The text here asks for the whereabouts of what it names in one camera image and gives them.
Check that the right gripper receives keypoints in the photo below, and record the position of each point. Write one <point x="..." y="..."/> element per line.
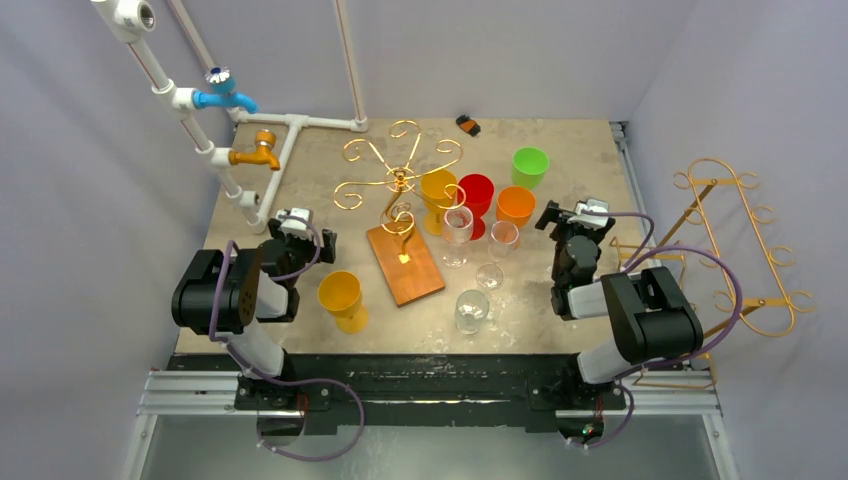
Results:
<point x="560" y="220"/>

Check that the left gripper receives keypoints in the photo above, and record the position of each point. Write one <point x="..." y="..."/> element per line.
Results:
<point x="276" y="232"/>

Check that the yellow plastic goblet front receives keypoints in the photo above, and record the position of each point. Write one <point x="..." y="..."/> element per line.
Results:
<point x="340" y="294"/>

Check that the yellow plastic goblet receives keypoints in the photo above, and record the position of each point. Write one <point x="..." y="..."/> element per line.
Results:
<point x="340" y="294"/>
<point x="438" y="190"/>

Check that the gold wire wine glass rack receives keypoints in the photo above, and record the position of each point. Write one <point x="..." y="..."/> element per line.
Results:
<point x="404" y="258"/>

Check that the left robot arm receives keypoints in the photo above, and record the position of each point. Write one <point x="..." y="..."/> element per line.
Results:
<point x="228" y="295"/>

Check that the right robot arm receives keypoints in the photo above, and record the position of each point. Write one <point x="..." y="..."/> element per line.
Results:
<point x="649" y="316"/>

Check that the ribbed clear wine glass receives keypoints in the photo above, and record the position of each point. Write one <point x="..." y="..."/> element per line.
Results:
<point x="457" y="230"/>

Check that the orange plastic goblet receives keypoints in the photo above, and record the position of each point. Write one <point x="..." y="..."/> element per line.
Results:
<point x="515" y="204"/>

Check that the green plastic cup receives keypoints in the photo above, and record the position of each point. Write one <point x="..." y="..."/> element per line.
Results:
<point x="529" y="166"/>

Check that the red plastic goblet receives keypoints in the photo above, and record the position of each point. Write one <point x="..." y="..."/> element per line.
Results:
<point x="479" y="190"/>

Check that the orange brass tap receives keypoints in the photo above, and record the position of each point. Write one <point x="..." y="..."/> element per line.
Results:
<point x="264" y="143"/>

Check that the clear glass near front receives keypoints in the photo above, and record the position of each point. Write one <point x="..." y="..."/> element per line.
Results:
<point x="471" y="311"/>

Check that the black orange hex key set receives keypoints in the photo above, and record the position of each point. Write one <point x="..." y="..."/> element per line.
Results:
<point x="468" y="125"/>

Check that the yellow plastic goblet back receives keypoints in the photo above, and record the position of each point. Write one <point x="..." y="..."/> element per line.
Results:
<point x="438" y="190"/>

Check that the blue tap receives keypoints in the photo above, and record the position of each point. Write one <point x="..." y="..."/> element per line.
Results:
<point x="223" y="92"/>

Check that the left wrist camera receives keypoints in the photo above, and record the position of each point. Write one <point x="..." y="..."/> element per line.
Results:
<point x="292" y="222"/>

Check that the gold wall hook rack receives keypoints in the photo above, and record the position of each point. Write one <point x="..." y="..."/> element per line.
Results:
<point x="756" y="284"/>

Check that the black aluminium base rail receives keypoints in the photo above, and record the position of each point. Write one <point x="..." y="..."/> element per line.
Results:
<point x="527" y="391"/>

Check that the white pvc pipe frame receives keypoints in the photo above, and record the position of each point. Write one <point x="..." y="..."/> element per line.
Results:
<point x="129" y="21"/>

